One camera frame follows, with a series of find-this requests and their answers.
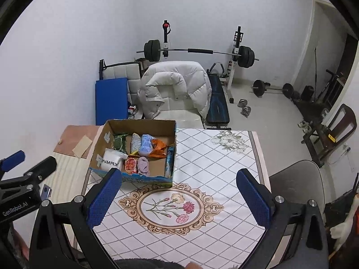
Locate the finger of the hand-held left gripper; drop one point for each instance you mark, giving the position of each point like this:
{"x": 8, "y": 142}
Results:
{"x": 42, "y": 169}
{"x": 12, "y": 158}

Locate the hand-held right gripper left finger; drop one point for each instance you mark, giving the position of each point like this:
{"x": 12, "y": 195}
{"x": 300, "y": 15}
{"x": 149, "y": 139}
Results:
{"x": 105, "y": 199}

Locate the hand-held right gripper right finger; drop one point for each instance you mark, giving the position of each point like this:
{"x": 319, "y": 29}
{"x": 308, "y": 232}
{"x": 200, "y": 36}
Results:
{"x": 255, "y": 201}

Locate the white soft pillow pack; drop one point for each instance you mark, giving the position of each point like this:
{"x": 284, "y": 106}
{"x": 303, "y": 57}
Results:
{"x": 112, "y": 159}

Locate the red snack packet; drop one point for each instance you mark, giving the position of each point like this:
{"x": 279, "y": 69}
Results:
{"x": 131, "y": 166}

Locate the purple cloth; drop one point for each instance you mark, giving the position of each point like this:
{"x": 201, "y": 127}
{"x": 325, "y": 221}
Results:
{"x": 143, "y": 166}

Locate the green packet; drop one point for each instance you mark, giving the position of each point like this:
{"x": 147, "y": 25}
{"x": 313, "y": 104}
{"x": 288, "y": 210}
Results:
{"x": 120, "y": 142}

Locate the silver foil packet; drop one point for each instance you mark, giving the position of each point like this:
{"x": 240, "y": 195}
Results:
{"x": 135, "y": 143}

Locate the blue tissue pack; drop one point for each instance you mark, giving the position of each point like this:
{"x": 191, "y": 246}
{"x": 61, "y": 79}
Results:
{"x": 145, "y": 145}

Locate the orange snack packet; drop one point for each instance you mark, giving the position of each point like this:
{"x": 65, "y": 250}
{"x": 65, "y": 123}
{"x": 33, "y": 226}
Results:
{"x": 159, "y": 148}

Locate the light blue stick packet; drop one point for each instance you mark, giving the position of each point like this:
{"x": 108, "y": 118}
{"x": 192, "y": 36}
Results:
{"x": 169, "y": 161}

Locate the cardboard box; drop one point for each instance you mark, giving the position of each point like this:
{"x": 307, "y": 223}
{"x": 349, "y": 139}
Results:
{"x": 161, "y": 134}

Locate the person's left forearm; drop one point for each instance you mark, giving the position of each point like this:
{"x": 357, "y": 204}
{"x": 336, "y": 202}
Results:
{"x": 21, "y": 250}

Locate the pink mat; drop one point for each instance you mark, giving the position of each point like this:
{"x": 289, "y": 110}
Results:
{"x": 68, "y": 137}

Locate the grey chair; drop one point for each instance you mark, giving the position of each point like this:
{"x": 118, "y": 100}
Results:
{"x": 297, "y": 185}

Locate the thin wooden board piece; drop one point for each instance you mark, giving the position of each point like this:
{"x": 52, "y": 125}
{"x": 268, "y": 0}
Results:
{"x": 82, "y": 146}

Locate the floral printed tablecloth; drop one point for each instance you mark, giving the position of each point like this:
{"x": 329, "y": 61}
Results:
{"x": 213, "y": 171}

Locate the chrome dumbbell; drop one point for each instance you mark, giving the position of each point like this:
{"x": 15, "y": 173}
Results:
{"x": 246, "y": 112}
{"x": 242, "y": 103}

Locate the white shoe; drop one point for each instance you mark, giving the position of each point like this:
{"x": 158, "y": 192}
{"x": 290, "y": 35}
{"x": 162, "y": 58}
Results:
{"x": 302, "y": 123}
{"x": 307, "y": 128}

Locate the white plush toy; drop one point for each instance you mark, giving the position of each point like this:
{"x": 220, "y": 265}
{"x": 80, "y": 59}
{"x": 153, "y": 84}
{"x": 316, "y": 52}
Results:
{"x": 342, "y": 232}

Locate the small red and white box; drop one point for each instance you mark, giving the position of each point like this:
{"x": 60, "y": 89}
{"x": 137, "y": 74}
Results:
{"x": 132, "y": 109}

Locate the blue folded mat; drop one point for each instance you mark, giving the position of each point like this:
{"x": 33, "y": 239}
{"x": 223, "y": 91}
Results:
{"x": 110, "y": 101}

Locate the black weight bench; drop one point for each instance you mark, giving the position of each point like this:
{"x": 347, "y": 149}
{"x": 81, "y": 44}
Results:
{"x": 217, "y": 103}

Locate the short barbell with black plates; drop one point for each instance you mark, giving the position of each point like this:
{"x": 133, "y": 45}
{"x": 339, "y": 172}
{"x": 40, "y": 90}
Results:
{"x": 258, "y": 88}

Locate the brown wooden chair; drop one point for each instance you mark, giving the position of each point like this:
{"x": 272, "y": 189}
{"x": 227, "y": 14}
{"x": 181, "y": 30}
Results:
{"x": 343, "y": 123}

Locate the white padded board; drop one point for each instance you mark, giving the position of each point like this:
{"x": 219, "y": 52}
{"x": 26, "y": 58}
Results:
{"x": 123, "y": 71}

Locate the white puffer jacket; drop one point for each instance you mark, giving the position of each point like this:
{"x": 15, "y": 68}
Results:
{"x": 179, "y": 84}

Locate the thin dark stick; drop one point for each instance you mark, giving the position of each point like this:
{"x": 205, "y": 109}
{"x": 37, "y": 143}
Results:
{"x": 316, "y": 70}

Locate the white bench press rack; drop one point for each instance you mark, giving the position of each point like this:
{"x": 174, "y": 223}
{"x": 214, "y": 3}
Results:
{"x": 237, "y": 47}

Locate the long barbell with black plates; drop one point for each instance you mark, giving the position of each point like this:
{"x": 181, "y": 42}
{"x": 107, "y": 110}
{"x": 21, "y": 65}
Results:
{"x": 200, "y": 51}

